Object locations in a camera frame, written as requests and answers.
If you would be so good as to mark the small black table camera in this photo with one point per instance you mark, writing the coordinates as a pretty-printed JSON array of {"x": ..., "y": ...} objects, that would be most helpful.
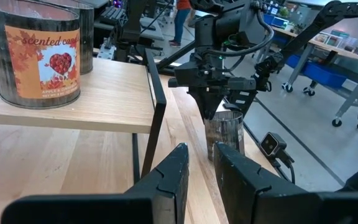
[{"x": 272, "y": 143}]

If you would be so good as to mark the rustic candle tin orange wax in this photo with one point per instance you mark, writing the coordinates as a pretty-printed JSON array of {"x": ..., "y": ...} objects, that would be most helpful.
[{"x": 87, "y": 40}]

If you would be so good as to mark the apple heart label candle tin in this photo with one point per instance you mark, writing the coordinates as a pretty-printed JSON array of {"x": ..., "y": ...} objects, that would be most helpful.
[{"x": 26, "y": 62}]

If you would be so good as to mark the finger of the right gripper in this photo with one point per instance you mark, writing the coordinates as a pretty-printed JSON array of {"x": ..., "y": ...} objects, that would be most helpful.
[
  {"x": 208, "y": 102},
  {"x": 242, "y": 99}
]

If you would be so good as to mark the large blue storage bin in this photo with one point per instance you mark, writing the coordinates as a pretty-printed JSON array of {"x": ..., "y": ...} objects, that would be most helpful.
[{"x": 319, "y": 73}]

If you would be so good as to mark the person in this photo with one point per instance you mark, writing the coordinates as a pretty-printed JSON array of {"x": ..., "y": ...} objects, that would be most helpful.
[{"x": 180, "y": 21}]

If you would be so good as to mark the jasmine sandalwood candle tin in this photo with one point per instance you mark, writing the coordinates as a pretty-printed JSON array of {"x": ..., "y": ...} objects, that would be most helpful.
[{"x": 225, "y": 133}]

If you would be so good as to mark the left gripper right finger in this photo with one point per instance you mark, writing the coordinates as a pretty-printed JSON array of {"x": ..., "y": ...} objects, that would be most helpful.
[{"x": 244, "y": 193}]

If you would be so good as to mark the wooden top workbench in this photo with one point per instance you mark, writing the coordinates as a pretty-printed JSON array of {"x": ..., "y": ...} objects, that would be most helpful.
[{"x": 337, "y": 49}]

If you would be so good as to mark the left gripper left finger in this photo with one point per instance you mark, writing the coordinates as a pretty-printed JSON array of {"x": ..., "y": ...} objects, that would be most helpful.
[{"x": 166, "y": 186}]

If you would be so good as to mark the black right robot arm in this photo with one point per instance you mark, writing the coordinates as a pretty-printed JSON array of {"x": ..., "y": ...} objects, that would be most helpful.
[{"x": 306, "y": 31}]

